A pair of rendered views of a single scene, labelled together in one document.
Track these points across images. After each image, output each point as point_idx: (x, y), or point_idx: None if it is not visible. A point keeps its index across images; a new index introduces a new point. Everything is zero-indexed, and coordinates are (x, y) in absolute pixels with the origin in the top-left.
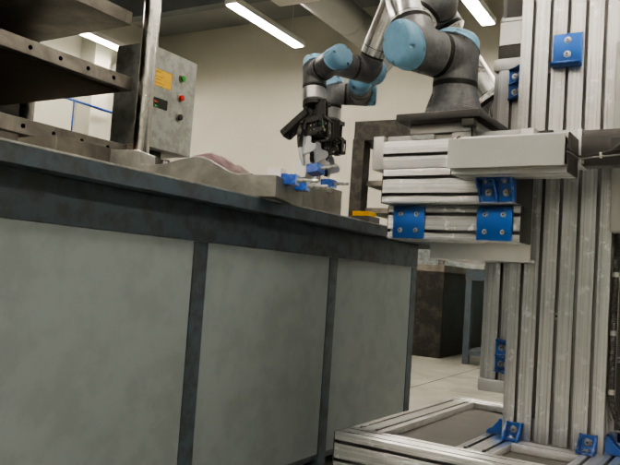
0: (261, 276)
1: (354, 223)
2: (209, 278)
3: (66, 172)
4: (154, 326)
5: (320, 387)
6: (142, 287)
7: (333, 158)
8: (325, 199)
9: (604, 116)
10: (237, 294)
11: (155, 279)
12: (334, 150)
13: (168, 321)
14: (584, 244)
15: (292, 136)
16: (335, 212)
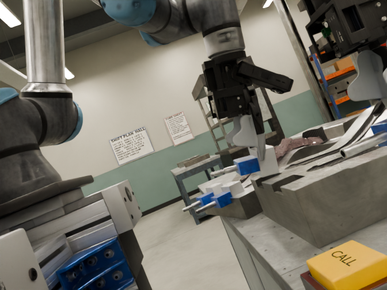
0: (268, 273)
1: (272, 273)
2: (250, 254)
3: None
4: (250, 267)
5: None
6: (240, 244)
7: (386, 44)
8: (280, 206)
9: None
10: (264, 277)
11: (240, 242)
12: (323, 62)
13: (252, 268)
14: None
15: (276, 92)
16: (303, 232)
